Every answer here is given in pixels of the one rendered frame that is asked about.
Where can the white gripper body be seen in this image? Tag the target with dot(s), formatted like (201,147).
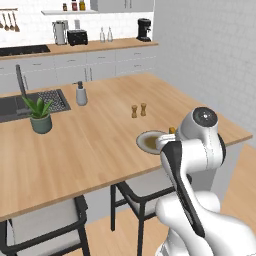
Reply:
(165,140)

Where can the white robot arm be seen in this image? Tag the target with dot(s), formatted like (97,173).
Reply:
(206,150)

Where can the beige round plate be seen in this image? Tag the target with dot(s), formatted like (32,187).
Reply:
(146,141)

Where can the black toaster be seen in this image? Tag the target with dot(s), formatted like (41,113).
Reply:
(77,37)

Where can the small orange object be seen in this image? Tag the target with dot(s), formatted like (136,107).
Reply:
(172,130)

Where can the wooden shaker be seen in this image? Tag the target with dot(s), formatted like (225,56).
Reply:
(134,112)
(143,109)

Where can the grey soap dispenser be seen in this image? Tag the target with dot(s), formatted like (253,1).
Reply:
(81,96)

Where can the grey lower cupboard run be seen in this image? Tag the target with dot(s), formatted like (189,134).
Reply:
(100,65)

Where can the black coffee machine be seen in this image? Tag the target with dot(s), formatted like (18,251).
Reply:
(144,29)

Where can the clear glass bottle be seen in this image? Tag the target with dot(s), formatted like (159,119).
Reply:
(109,35)
(102,36)

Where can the dark grey sink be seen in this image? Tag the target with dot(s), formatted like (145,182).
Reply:
(50,100)

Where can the green potted plant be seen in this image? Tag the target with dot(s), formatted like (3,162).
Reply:
(40,121)

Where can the grey upper cupboard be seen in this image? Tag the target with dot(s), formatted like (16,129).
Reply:
(123,5)

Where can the dark grey tap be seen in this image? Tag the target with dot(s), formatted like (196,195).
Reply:
(22,83)

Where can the yellow jar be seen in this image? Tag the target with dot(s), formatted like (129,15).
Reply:
(82,5)

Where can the red jar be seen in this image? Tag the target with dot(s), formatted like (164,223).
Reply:
(74,5)

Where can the small brown jar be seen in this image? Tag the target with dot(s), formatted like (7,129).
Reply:
(64,6)

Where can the black hob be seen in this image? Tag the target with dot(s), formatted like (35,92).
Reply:
(23,50)

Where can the wooden hanging spoon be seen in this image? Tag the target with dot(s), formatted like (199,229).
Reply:
(11,23)
(6,24)
(16,25)

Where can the black frame white seat chair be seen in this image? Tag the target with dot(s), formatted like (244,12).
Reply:
(146,190)
(43,223)

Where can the grey wall socket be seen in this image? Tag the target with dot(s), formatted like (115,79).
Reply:
(77,24)

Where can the white wall shelf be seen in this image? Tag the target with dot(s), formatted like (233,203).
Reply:
(68,12)

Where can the wooden tool rail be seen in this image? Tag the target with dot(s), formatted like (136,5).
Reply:
(8,9)

